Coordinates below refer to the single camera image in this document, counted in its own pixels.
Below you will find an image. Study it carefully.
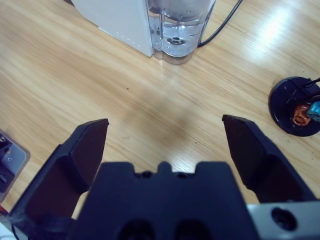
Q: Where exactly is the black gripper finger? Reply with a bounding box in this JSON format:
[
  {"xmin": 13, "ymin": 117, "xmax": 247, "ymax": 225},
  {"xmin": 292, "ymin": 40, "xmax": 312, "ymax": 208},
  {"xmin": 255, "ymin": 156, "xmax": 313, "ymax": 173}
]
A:
[
  {"xmin": 221, "ymin": 114, "xmax": 318, "ymax": 205},
  {"xmin": 9, "ymin": 118, "xmax": 110, "ymax": 240}
]

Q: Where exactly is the orange coffee capsule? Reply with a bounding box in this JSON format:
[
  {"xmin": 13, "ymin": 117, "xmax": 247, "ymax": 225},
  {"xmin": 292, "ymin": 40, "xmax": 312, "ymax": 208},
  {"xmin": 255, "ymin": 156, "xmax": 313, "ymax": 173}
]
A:
[{"xmin": 291, "ymin": 103, "xmax": 311, "ymax": 128}]

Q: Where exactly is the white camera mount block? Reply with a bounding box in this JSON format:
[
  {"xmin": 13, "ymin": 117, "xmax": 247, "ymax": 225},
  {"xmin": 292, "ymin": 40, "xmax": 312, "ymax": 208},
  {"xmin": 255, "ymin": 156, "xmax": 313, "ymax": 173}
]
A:
[{"xmin": 0, "ymin": 129, "xmax": 32, "ymax": 201}]

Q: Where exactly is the black power cable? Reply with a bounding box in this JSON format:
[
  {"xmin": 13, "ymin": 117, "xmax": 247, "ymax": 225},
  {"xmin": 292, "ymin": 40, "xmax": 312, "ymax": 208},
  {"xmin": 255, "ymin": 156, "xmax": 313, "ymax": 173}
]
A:
[{"xmin": 198, "ymin": 0, "xmax": 244, "ymax": 48}]

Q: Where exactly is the white capsule coffee machine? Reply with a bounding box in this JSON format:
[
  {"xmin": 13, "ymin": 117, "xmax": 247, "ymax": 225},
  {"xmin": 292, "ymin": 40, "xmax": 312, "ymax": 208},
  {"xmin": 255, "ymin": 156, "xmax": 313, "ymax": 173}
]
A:
[{"xmin": 70, "ymin": 0, "xmax": 155, "ymax": 58}]

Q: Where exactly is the blue coffee capsule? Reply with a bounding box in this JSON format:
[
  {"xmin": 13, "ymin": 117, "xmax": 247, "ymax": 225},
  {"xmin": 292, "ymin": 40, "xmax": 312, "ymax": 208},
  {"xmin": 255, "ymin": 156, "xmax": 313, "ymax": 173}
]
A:
[{"xmin": 306, "ymin": 100, "xmax": 320, "ymax": 121}]

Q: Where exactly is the black capsule holder with rods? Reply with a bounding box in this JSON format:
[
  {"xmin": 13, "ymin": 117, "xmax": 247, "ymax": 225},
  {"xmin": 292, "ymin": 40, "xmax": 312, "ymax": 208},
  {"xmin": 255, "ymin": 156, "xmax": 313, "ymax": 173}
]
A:
[{"xmin": 267, "ymin": 76, "xmax": 320, "ymax": 138}]

